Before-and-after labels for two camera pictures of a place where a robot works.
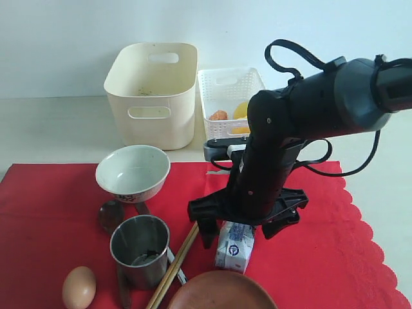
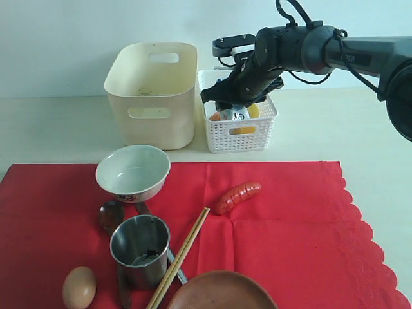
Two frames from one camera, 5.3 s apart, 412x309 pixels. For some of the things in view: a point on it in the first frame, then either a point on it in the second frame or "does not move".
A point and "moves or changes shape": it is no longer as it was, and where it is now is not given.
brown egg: (79, 288) does not move
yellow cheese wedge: (241, 131) does not move
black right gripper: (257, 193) -> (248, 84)
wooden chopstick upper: (151, 299) does not move
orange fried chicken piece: (219, 114) does not move
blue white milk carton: (234, 246) -> (238, 112)
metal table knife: (143, 210) does not move
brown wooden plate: (223, 290) does not move
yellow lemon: (241, 111) moves or changes shape
